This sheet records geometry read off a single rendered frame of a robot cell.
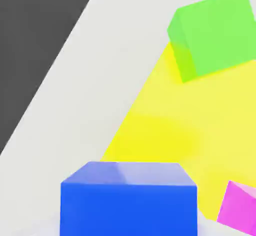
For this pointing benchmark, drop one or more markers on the large yellow box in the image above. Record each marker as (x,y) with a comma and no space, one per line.
(180,130)

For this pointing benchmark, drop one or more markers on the small blue cube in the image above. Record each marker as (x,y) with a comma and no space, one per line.
(128,208)

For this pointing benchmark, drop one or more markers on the small green cube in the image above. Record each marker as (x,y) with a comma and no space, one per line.
(216,38)

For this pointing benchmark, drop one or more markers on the small magenta cube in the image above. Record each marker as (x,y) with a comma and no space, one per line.
(238,208)

